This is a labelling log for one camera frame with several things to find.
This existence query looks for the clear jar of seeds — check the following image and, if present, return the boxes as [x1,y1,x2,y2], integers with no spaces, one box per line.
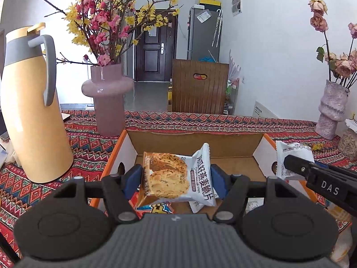
[339,119,357,161]

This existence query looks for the textured pale pink vase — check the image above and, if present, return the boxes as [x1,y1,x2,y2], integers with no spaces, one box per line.
[315,80,350,140]

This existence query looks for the white snack packet green edge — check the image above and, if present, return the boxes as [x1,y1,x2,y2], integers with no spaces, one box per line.
[276,140,315,180]

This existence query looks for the oat crisp packet cookie picture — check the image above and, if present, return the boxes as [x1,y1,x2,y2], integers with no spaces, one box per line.
[137,143,217,208]

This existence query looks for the yellow thermos jug grey handle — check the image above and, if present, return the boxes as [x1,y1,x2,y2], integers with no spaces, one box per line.
[0,22,74,183]

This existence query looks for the red cartoon snack bag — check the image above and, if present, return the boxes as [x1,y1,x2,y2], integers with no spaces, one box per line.
[137,201,175,215]

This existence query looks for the small white snack packet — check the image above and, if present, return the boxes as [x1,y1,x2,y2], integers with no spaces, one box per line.
[245,198,264,215]

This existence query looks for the white vented panel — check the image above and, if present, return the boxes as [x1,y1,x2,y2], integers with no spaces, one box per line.
[252,100,278,118]

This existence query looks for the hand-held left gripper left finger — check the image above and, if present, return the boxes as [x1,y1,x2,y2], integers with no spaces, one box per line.
[56,164,144,224]

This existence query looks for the grey refrigerator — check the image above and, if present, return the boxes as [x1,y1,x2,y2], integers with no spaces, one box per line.
[187,5,222,61]

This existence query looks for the dark brown door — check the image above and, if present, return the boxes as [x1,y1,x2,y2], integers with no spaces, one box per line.
[135,10,177,82]

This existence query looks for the red cardboard box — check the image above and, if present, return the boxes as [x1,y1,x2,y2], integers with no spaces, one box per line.
[89,129,320,215]

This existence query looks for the wire rack with packets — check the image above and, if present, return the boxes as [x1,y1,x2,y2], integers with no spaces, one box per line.
[224,78,240,115]

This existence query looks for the pink and yellow blossom branches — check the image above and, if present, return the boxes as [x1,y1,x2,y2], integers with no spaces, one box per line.
[14,0,224,67]

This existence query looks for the dried pink roses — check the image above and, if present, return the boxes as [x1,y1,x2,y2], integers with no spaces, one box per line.
[308,0,357,87]

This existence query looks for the brown wooden chair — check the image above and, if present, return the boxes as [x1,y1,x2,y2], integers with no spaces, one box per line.
[171,59,230,115]

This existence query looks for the white folded umbrella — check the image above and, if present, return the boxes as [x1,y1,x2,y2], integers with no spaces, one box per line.
[212,9,224,47]

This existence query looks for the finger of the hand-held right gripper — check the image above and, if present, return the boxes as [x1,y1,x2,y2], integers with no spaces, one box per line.
[282,154,318,179]

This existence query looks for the pink glass vase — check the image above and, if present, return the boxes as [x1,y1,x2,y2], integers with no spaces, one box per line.
[81,63,134,137]

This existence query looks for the red patterned tablecloth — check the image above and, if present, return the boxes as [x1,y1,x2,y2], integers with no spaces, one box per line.
[0,109,357,268]

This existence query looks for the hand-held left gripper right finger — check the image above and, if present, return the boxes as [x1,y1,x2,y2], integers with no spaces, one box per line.
[210,164,296,224]

